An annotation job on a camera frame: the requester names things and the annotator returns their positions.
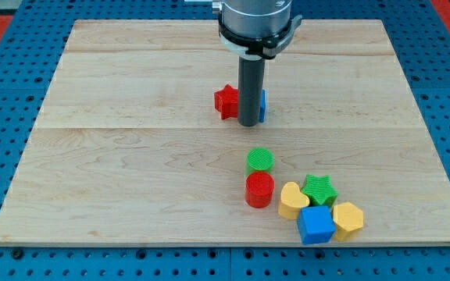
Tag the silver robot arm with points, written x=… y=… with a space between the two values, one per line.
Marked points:
x=254 y=29

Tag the blue cube block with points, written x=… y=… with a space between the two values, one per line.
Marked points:
x=315 y=225

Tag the yellow hexagon block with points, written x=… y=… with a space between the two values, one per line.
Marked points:
x=348 y=219

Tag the green cylinder block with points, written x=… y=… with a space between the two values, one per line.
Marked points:
x=259 y=160

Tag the red star block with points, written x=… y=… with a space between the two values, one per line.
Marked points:
x=226 y=102

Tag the blue block behind rod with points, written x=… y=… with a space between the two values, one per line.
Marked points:
x=262 y=111

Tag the red cylinder block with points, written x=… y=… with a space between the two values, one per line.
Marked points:
x=259 y=188

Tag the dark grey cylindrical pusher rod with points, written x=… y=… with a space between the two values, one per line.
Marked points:
x=250 y=88

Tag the yellow heart block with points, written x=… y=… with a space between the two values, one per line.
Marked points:
x=292 y=200

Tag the light wooden board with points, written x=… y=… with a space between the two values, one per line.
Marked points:
x=129 y=151

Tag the green star block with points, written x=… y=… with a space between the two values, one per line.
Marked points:
x=319 y=190

